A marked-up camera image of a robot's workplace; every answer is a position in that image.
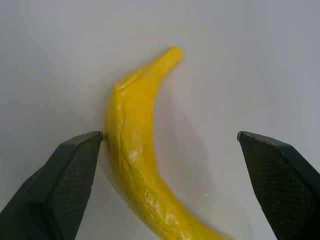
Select yellow banana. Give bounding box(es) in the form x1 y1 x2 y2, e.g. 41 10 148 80
100 45 235 240

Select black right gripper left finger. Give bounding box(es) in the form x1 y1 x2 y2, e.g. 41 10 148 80
0 130 105 240

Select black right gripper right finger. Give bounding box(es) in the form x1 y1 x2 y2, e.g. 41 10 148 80
236 130 320 240

